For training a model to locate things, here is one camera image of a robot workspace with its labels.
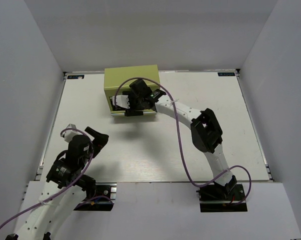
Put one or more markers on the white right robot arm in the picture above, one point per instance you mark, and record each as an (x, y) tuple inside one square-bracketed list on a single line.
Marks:
[(206, 132)]

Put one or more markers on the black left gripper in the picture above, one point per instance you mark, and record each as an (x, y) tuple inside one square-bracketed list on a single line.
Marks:
[(99, 141)]

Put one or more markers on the green metal drawer chest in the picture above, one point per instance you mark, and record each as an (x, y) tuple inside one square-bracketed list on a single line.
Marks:
[(114, 77)]

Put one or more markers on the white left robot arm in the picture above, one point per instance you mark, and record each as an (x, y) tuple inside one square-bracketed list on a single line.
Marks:
[(66, 186)]

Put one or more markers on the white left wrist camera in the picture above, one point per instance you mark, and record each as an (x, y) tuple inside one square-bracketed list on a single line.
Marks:
[(69, 133)]

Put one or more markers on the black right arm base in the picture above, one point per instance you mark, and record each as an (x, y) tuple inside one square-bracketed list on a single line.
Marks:
[(213, 200)]

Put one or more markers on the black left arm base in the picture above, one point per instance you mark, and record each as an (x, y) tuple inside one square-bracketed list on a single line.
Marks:
[(101, 200)]

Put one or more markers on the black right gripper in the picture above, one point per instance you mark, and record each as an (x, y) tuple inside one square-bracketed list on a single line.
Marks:
[(131, 111)]

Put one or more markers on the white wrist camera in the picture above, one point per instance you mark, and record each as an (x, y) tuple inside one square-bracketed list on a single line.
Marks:
[(120, 101), (69, 133)]

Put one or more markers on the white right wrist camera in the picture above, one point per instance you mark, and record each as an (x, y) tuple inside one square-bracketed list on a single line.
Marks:
[(120, 101)]

